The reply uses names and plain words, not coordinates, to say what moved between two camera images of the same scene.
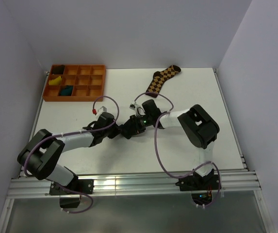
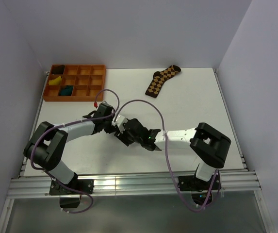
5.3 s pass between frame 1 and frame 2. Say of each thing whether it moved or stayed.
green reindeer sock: stayed
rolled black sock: stayed
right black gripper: moved
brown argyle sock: stayed
